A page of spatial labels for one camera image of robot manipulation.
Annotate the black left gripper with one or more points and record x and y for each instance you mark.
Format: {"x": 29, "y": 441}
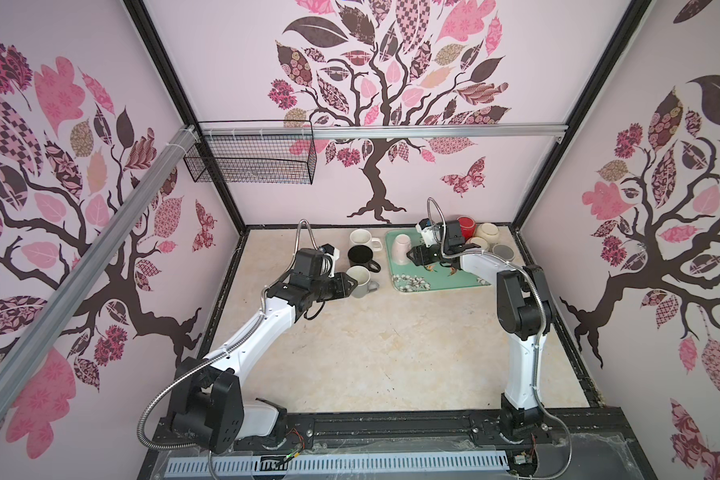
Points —
{"x": 342, "y": 286}

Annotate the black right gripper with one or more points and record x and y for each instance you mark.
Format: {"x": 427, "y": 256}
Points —
{"x": 420, "y": 258}

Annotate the black and white mug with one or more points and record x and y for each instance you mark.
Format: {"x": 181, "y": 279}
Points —
{"x": 362, "y": 255}

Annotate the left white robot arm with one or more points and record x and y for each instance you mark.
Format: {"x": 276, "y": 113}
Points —
{"x": 208, "y": 408}

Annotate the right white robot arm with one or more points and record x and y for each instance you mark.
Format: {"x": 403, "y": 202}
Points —
{"x": 525, "y": 312}

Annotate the pale pink mug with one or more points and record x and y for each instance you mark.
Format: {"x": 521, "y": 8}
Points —
{"x": 401, "y": 246}

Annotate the red mug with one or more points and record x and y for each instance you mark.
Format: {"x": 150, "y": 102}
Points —
{"x": 468, "y": 227}

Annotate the peach and cream mug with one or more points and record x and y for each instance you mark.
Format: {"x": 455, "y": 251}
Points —
{"x": 479, "y": 242}

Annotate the cream mug back right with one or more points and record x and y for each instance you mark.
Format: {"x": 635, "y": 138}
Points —
{"x": 489, "y": 232}

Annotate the dark grey mug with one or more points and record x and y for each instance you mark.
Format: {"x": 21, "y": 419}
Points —
{"x": 503, "y": 251}

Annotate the mint green floral tray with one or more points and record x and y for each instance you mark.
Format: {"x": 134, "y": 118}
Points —
{"x": 410, "y": 278}

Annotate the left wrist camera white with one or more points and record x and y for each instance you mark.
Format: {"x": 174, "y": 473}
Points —
{"x": 330, "y": 256}

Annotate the black wire basket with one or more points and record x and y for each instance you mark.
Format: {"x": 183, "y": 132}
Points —
{"x": 254, "y": 151}

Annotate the aluminium rail back wall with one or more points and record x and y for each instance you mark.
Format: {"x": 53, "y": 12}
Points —
{"x": 384, "y": 132}

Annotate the aluminium rail wall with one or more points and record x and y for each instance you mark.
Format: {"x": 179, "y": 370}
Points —
{"x": 21, "y": 362}
{"x": 384, "y": 132}

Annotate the white slotted cable duct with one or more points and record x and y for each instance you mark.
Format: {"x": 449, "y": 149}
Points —
{"x": 335, "y": 464}

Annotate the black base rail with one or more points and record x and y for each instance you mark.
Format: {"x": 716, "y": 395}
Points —
{"x": 478, "y": 427}

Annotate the black right corner post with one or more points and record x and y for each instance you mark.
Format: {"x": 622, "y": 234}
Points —
{"x": 625, "y": 32}

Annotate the black corner frame post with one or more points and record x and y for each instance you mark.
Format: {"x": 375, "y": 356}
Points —
{"x": 142, "y": 20}

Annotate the aluminium rail left wall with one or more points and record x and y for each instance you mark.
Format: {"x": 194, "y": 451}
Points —
{"x": 21, "y": 362}

